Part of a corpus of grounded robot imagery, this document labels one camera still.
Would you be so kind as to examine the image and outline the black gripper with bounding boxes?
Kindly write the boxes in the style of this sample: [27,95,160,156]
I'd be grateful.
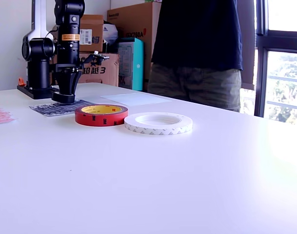
[53,41,83,96]

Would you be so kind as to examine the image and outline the red double-sided tape roll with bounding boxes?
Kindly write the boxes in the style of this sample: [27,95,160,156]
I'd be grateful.
[74,104,129,127]

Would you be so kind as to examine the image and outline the white tape roll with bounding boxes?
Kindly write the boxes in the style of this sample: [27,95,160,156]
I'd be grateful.
[124,112,193,136]

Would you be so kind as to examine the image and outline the black scribbled paper sheet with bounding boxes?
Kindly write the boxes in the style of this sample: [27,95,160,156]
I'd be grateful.
[28,99,95,117]

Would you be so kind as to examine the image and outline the grey box with triangle logo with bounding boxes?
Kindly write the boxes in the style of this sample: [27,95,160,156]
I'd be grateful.
[103,21,119,53]

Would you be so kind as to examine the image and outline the small cardboard box with label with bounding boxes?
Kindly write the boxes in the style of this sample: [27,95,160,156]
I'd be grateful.
[79,14,105,52]

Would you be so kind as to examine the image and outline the teal box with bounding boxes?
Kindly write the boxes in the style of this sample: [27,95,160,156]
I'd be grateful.
[118,38,145,91]

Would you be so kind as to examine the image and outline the blank white paper sheet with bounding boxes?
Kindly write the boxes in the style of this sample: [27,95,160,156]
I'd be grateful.
[100,92,173,107]

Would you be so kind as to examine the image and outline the red scribbled paper sheet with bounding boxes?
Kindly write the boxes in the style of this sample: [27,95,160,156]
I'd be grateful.
[0,108,18,125]

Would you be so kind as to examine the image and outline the person in dark shirt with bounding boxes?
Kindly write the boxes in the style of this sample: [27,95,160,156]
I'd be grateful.
[148,0,244,113]

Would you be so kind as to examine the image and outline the grey roller blind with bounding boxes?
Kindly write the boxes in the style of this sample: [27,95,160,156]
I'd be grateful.
[236,0,258,90]

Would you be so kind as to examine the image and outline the grey balcony railing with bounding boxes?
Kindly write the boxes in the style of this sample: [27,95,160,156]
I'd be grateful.
[241,75,297,110]

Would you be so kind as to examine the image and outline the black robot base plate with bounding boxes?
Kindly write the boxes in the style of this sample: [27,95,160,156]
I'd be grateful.
[17,85,60,100]

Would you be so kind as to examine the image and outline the white blind bead chain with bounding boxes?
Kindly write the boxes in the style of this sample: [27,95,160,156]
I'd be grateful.
[254,0,260,112]

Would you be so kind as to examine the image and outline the dark window frame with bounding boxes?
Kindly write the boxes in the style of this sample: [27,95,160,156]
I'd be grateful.
[254,0,297,118]

